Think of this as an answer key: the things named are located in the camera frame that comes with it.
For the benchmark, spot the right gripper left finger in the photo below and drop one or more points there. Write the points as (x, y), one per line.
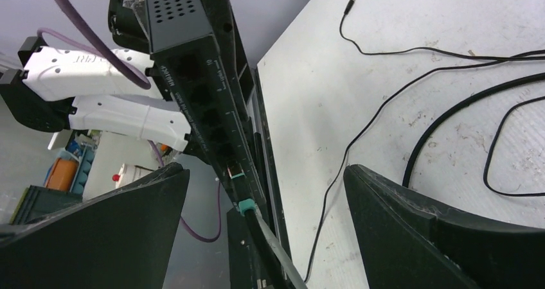
(120, 239)

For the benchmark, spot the white emergency stop button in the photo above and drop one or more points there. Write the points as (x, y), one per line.
(129, 173)

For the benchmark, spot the dark grey network switch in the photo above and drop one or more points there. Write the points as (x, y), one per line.
(184, 47)

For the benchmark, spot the dark green storage crate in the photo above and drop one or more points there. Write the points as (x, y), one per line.
(38, 201)

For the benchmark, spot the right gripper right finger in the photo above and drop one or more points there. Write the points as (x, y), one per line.
(409, 240)

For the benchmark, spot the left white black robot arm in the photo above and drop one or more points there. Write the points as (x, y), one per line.
(57, 89)

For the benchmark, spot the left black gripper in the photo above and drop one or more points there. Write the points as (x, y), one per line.
(127, 32)

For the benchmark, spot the orange tape roll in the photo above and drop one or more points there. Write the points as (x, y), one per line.
(61, 174)

